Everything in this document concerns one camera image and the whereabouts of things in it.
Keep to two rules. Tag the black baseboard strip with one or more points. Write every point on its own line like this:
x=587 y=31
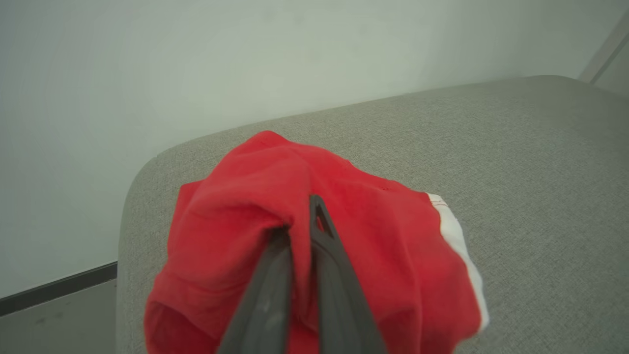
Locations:
x=49 y=290

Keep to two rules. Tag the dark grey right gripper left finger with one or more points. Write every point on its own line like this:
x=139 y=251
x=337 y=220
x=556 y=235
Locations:
x=268 y=295

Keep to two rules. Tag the grey wall corner strip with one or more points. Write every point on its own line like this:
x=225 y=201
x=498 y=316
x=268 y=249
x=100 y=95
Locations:
x=607 y=49

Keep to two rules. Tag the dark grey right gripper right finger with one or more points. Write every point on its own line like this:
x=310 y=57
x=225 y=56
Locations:
x=339 y=295

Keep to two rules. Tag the grey fabric sofa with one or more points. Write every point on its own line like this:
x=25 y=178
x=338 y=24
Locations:
x=540 y=196

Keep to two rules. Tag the red and white garment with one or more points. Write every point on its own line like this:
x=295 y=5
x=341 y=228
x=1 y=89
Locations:
x=236 y=196

